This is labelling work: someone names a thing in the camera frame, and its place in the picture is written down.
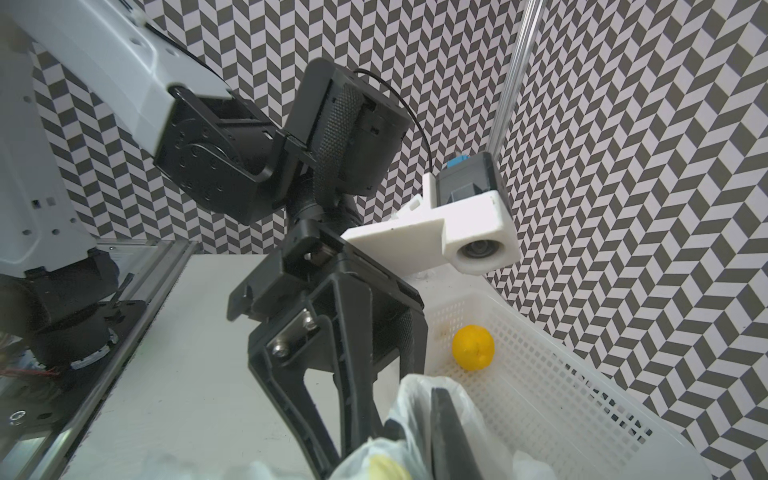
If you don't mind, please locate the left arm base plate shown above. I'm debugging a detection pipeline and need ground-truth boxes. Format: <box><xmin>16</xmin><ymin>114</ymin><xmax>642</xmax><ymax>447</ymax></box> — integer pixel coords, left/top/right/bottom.
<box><xmin>1</xmin><ymin>300</ymin><xmax>147</xmax><ymax>441</ymax></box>

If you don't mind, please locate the white plastic basket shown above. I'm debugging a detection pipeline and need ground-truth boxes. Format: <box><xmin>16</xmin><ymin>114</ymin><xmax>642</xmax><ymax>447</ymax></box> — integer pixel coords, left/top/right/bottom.
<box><xmin>408</xmin><ymin>265</ymin><xmax>710</xmax><ymax>479</ymax></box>

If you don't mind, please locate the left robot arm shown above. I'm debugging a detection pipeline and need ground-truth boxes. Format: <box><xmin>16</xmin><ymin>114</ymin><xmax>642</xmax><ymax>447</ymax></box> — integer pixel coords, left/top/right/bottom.
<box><xmin>1</xmin><ymin>1</ymin><xmax>427</xmax><ymax>478</ymax></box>

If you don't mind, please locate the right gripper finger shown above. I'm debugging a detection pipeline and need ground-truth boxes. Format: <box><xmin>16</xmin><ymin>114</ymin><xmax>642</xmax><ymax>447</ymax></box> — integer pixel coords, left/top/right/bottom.
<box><xmin>430</xmin><ymin>388</ymin><xmax>482</xmax><ymax>480</ymax></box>

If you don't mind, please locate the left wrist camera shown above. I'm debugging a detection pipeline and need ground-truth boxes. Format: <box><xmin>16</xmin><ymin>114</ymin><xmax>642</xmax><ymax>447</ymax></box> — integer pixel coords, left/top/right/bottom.
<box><xmin>342</xmin><ymin>151</ymin><xmax>521</xmax><ymax>277</ymax></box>

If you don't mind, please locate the yellow peach left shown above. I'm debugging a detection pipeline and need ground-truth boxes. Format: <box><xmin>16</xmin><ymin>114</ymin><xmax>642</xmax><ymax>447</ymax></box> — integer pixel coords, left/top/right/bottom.
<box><xmin>451</xmin><ymin>325</ymin><xmax>495</xmax><ymax>372</ymax></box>

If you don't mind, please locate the lemon print plastic bag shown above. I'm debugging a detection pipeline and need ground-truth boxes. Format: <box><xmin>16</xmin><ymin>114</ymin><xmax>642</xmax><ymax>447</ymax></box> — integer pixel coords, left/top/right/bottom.
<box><xmin>330</xmin><ymin>374</ymin><xmax>557</xmax><ymax>479</ymax></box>

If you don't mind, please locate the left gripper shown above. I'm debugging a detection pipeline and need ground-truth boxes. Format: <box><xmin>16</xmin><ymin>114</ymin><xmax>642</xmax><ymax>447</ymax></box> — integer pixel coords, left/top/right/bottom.
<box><xmin>226</xmin><ymin>220</ymin><xmax>428</xmax><ymax>479</ymax></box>

